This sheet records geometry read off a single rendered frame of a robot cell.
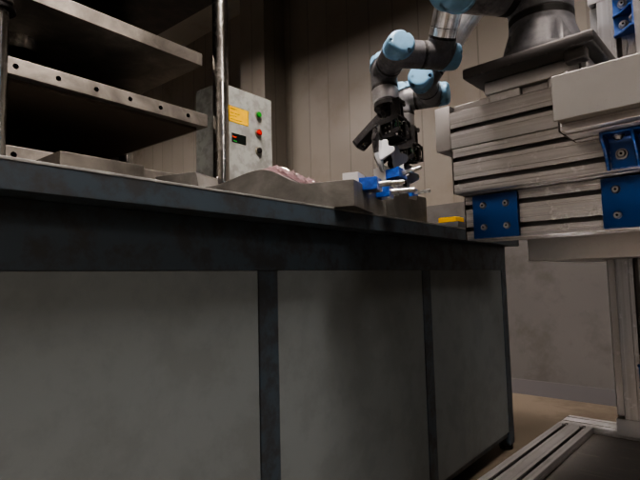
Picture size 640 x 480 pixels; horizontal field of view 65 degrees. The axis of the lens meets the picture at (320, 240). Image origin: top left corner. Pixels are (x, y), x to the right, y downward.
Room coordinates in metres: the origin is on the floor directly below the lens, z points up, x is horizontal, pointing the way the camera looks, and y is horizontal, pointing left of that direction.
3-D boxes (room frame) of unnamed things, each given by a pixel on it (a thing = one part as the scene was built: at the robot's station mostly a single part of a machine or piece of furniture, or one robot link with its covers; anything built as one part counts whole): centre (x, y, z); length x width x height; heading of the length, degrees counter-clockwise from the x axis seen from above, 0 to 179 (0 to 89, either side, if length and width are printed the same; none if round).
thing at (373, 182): (1.07, -0.12, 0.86); 0.13 x 0.05 x 0.05; 68
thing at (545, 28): (0.92, -0.43, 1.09); 0.15 x 0.15 x 0.10
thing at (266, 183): (1.22, 0.11, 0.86); 0.50 x 0.26 x 0.11; 68
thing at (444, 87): (1.59, -0.37, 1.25); 0.11 x 0.11 x 0.08; 65
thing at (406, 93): (1.65, -0.29, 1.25); 0.09 x 0.08 x 0.11; 65
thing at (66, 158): (0.91, 0.44, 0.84); 0.20 x 0.15 x 0.07; 51
